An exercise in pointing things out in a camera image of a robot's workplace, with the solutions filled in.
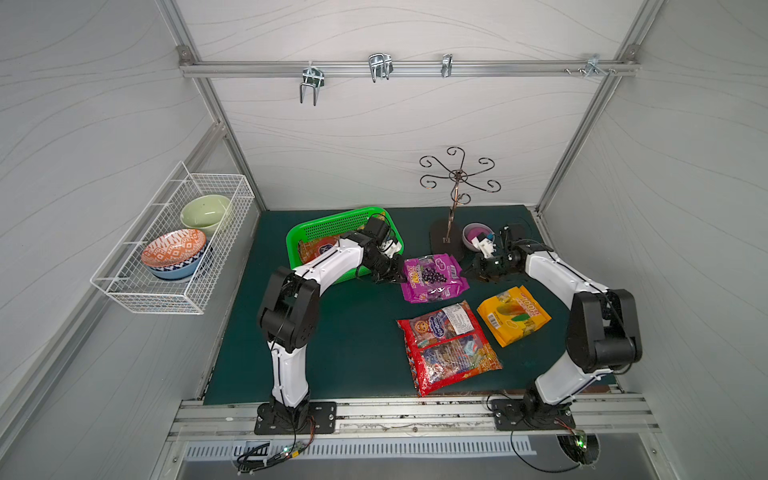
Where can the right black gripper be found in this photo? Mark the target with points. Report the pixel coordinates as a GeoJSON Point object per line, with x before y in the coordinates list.
{"type": "Point", "coordinates": [491, 264]}

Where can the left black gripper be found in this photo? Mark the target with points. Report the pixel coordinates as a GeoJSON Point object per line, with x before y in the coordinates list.
{"type": "Point", "coordinates": [389, 266]}

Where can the purple snack bag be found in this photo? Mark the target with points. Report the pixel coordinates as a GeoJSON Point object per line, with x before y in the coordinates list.
{"type": "Point", "coordinates": [433, 278]}

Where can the green plastic basket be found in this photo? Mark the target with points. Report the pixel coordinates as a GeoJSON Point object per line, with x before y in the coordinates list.
{"type": "Point", "coordinates": [324, 231]}

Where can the red cookie bag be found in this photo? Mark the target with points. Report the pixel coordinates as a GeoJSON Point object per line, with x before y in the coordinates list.
{"type": "Point", "coordinates": [311, 249]}

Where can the large red candy bag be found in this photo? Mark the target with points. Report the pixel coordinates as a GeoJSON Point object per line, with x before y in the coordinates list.
{"type": "Point", "coordinates": [445, 347]}

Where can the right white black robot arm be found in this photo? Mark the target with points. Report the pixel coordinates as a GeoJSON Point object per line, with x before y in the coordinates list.
{"type": "Point", "coordinates": [603, 334]}

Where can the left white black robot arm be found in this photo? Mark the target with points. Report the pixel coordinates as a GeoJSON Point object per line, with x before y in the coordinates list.
{"type": "Point", "coordinates": [290, 308]}

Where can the purple small bowl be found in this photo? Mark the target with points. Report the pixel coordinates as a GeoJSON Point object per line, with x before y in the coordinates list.
{"type": "Point", "coordinates": [471, 231]}

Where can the yellow orange snack bag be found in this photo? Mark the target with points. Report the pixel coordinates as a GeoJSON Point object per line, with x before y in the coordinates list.
{"type": "Point", "coordinates": [512, 315]}

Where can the black metal mug tree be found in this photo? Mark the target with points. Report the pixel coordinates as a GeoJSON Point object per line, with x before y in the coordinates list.
{"type": "Point", "coordinates": [445, 236]}

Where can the dark green table mat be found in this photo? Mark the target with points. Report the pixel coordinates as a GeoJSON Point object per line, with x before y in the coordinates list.
{"type": "Point", "coordinates": [358, 349]}

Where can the light green bowl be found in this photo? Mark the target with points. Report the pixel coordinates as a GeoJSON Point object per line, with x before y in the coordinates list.
{"type": "Point", "coordinates": [206, 213]}

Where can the blue bowl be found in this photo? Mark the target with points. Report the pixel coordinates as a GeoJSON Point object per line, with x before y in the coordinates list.
{"type": "Point", "coordinates": [178, 271]}

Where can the metal loop hook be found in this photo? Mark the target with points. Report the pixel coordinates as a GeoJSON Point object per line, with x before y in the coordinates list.
{"type": "Point", "coordinates": [380, 66]}

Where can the metal double hook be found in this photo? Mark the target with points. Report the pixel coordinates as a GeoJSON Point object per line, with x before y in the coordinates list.
{"type": "Point", "coordinates": [312, 80]}

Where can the small metal hook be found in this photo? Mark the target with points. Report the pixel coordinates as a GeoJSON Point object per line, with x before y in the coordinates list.
{"type": "Point", "coordinates": [446, 65]}

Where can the metal corner hook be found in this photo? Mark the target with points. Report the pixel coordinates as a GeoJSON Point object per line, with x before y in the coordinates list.
{"type": "Point", "coordinates": [590, 68]}

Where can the orange patterned bowl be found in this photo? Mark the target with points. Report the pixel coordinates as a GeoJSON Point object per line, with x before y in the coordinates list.
{"type": "Point", "coordinates": [173, 248]}

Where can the white perforated vent strip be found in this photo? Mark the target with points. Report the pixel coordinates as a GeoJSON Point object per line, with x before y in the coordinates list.
{"type": "Point", "coordinates": [368, 448]}

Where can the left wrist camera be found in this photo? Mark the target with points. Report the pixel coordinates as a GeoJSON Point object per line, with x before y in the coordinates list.
{"type": "Point", "coordinates": [391, 248]}

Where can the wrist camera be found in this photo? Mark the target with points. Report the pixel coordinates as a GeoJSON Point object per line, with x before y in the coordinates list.
{"type": "Point", "coordinates": [484, 245]}
{"type": "Point", "coordinates": [391, 248]}

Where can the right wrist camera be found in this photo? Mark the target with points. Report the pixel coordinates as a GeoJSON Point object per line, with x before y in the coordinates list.
{"type": "Point", "coordinates": [484, 245]}

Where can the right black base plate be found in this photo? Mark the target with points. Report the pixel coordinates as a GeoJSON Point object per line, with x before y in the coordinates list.
{"type": "Point", "coordinates": [510, 417]}

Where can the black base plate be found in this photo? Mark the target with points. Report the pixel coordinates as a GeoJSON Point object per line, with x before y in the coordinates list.
{"type": "Point", "coordinates": [317, 417]}
{"type": "Point", "coordinates": [510, 417]}

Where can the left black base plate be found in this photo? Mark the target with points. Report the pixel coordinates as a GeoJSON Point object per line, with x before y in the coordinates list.
{"type": "Point", "coordinates": [317, 417]}

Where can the aluminium front frame rail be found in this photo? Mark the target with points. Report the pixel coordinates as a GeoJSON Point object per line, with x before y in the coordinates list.
{"type": "Point", "coordinates": [403, 417]}

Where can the aluminium wall rail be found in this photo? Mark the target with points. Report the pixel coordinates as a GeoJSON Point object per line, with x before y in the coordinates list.
{"type": "Point", "coordinates": [402, 69]}

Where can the white wire wall basket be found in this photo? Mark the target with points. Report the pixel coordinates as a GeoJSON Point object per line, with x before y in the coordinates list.
{"type": "Point", "coordinates": [126, 280]}

